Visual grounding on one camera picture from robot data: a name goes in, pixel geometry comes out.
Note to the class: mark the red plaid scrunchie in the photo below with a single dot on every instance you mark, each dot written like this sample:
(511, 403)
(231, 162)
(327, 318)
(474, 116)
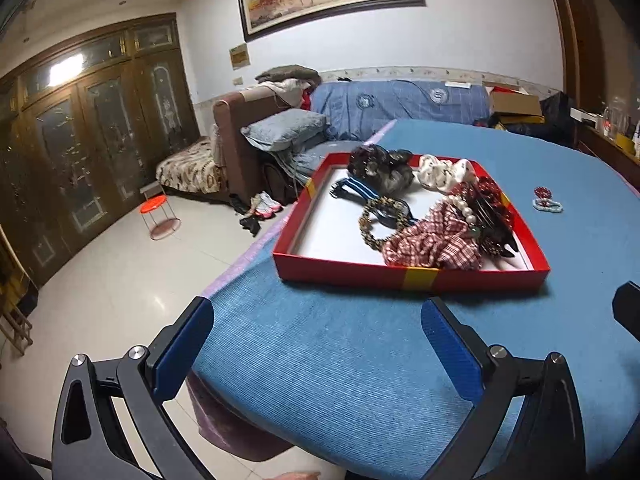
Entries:
(430, 242)

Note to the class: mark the wooden sideboard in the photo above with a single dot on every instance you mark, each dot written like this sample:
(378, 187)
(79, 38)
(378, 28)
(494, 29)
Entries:
(605, 147)

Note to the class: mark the patterned sofa throw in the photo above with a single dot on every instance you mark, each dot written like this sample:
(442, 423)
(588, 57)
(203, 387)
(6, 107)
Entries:
(187, 170)

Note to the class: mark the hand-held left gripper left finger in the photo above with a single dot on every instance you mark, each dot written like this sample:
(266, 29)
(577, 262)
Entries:
(182, 350)

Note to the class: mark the blue striped hair claw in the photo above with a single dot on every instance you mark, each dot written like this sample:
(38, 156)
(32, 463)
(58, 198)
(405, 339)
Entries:
(357, 192)

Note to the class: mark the pile of clothes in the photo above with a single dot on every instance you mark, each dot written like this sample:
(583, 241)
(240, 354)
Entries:
(287, 80)

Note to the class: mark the red tray box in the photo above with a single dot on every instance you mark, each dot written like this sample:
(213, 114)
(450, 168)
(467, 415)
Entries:
(345, 272)

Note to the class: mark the black bag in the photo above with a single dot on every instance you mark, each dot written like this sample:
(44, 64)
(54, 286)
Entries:
(555, 115)

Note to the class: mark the wooden door frame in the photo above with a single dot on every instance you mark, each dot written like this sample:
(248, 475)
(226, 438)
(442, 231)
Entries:
(570, 25)

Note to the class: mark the pink white scrunchie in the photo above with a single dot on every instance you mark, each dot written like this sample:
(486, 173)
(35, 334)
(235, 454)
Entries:
(442, 175)

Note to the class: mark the blue checked sofa cover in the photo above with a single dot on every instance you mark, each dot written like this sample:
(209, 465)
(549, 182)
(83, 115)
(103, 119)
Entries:
(400, 105)

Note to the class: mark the black shoes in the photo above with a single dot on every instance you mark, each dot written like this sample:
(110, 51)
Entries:
(250, 222)

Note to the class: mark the black hair claw clip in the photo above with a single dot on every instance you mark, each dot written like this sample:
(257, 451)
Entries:
(502, 240)

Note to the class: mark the dark brown fuzzy scrunchie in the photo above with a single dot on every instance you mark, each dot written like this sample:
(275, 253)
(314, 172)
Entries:
(395, 172)

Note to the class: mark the clear glass bottles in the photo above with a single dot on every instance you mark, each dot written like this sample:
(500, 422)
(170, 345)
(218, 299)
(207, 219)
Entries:
(612, 122)

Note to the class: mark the brown sofa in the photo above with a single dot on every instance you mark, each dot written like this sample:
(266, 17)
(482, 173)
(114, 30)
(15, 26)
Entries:
(232, 125)

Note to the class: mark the grey pillow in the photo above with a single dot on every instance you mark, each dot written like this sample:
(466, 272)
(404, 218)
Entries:
(285, 127)

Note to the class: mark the dark red hair claw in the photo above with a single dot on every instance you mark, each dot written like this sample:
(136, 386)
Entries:
(495, 200)

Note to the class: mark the pink white sneakers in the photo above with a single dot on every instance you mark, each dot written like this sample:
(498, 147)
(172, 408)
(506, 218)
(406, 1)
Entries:
(265, 205)

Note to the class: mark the cardboard box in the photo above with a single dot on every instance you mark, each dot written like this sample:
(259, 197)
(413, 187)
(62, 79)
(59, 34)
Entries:
(517, 105)

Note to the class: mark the red round stool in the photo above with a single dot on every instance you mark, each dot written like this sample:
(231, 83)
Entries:
(155, 206)

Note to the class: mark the wooden folding rack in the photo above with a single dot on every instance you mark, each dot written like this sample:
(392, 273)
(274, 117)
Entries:
(12, 325)

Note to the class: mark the dark maroon scrunchie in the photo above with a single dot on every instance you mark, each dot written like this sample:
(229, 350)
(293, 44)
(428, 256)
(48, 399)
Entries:
(362, 160)

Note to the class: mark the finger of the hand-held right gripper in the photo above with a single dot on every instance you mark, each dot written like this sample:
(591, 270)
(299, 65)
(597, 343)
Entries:
(631, 307)

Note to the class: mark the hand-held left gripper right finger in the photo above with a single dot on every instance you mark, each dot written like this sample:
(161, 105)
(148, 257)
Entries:
(450, 355)

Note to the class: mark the wooden wardrobe with glass doors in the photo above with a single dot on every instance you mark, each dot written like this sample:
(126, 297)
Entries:
(90, 135)

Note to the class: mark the yellow wall plaque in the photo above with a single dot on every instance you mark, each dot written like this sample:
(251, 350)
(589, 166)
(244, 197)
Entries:
(240, 56)

